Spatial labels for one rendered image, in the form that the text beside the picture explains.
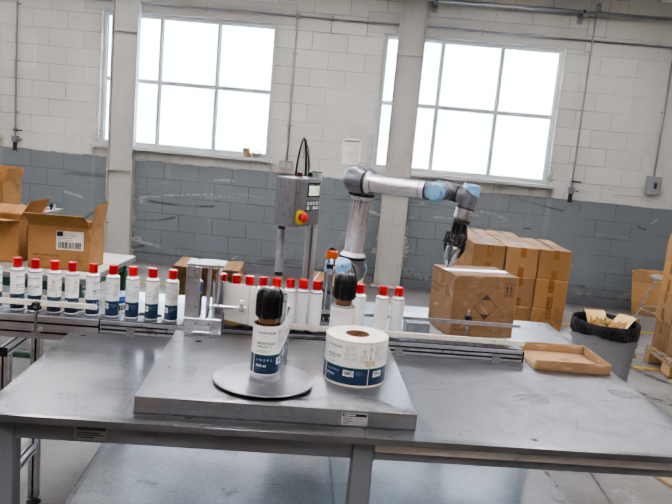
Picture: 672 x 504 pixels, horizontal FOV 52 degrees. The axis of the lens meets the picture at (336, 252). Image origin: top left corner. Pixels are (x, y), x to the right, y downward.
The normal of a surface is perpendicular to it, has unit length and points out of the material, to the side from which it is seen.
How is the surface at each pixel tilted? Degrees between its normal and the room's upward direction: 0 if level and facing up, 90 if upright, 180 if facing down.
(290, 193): 90
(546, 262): 90
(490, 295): 90
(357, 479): 90
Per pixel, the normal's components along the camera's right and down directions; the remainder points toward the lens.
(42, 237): 0.06, 0.18
